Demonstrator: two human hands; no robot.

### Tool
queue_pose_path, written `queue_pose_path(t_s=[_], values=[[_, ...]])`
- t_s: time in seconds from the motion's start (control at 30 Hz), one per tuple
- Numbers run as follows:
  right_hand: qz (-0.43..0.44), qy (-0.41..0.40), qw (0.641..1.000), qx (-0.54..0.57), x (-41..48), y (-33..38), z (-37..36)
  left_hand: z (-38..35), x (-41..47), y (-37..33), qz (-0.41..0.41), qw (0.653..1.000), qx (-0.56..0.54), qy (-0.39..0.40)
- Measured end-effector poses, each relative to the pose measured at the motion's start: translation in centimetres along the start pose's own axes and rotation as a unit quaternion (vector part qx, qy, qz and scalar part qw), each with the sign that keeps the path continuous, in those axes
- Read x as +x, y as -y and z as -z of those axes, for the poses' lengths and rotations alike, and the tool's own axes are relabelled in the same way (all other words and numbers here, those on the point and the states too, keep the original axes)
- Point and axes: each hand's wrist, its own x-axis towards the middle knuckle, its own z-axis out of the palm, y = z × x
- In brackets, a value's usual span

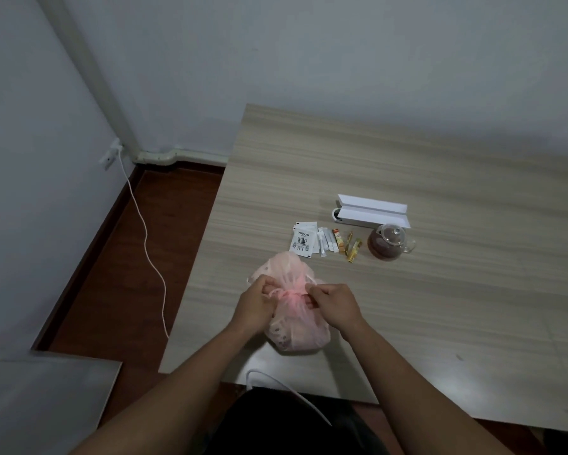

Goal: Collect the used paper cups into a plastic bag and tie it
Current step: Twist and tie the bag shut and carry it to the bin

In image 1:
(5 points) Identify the person's right hand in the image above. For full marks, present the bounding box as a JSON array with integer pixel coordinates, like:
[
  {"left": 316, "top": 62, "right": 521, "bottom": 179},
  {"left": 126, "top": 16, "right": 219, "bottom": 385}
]
[{"left": 307, "top": 282, "right": 366, "bottom": 338}]

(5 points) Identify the person's left hand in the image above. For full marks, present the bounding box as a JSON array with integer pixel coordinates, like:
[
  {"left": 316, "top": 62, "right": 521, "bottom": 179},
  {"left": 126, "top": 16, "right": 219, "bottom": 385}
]
[{"left": 231, "top": 275, "right": 281, "bottom": 334}]

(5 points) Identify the pink plastic bag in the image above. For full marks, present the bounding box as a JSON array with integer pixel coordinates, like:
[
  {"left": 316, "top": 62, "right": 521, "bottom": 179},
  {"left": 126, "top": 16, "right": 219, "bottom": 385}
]
[{"left": 246, "top": 251, "right": 332, "bottom": 354}]

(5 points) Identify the person's left forearm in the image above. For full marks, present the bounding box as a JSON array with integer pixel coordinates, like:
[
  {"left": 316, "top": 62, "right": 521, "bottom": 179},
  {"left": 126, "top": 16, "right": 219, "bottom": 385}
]
[{"left": 70, "top": 322, "right": 259, "bottom": 455}]

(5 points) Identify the person's right forearm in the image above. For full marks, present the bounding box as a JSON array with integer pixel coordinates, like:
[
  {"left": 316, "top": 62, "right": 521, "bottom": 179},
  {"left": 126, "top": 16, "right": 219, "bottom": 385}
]
[{"left": 334, "top": 322, "right": 519, "bottom": 455}]

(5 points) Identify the white printed tea sachet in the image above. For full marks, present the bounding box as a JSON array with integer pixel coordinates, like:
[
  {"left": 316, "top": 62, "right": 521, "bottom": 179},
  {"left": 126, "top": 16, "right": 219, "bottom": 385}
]
[{"left": 289, "top": 222, "right": 319, "bottom": 257}]

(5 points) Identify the glass teapot with brown tea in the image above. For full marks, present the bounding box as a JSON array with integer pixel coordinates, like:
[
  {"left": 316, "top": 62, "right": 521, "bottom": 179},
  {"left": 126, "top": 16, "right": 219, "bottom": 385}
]
[{"left": 367, "top": 223, "right": 417, "bottom": 262}]

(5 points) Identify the open white box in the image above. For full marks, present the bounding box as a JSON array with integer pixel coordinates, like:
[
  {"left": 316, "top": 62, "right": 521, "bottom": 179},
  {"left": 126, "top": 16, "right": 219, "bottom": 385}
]
[{"left": 332, "top": 194, "right": 412, "bottom": 230}]

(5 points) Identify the person's black clothing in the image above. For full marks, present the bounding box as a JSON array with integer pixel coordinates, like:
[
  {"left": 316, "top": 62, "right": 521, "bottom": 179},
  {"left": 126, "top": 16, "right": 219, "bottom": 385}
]
[{"left": 207, "top": 387, "right": 390, "bottom": 455}]

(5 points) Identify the grey board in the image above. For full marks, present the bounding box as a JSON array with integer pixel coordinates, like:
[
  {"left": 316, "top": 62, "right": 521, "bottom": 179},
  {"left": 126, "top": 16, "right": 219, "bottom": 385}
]
[{"left": 0, "top": 349, "right": 124, "bottom": 455}]

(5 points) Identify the white headset cable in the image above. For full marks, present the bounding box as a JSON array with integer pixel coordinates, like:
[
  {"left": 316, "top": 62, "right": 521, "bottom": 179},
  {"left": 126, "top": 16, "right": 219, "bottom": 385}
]
[{"left": 245, "top": 369, "right": 333, "bottom": 427}]

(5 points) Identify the white power cable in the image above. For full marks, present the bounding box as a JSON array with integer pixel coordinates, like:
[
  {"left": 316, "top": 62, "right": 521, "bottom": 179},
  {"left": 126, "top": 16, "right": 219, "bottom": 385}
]
[{"left": 118, "top": 148, "right": 171, "bottom": 340}]

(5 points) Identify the white wall socket plug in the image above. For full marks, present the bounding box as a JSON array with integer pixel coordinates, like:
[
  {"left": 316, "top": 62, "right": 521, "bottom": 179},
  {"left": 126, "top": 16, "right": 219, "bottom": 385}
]
[{"left": 99, "top": 138, "right": 124, "bottom": 170}]

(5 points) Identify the white wall pipe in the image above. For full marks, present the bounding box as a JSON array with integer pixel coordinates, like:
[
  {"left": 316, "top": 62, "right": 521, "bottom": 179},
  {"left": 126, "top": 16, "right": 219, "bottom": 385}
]
[{"left": 34, "top": 0, "right": 229, "bottom": 167}]

